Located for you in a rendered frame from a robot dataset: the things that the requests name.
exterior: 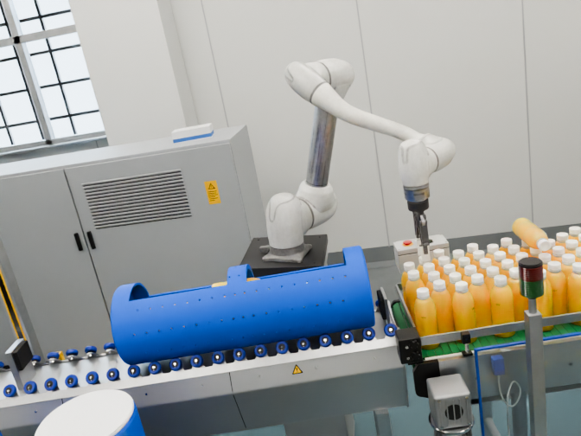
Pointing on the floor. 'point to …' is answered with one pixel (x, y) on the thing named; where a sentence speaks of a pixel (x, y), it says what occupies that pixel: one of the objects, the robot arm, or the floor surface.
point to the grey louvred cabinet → (124, 228)
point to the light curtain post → (14, 304)
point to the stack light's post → (535, 373)
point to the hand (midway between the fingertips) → (423, 251)
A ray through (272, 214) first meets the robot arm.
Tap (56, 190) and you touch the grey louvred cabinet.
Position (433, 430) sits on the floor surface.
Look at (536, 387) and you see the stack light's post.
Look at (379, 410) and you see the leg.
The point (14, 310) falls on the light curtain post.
